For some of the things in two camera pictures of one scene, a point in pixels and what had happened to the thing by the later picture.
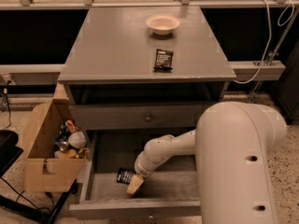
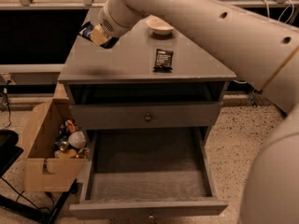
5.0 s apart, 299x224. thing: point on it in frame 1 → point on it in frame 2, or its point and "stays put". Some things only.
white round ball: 77,139 stays put
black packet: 124,175 → 86,31
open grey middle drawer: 169,190 stays put
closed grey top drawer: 146,116 stays put
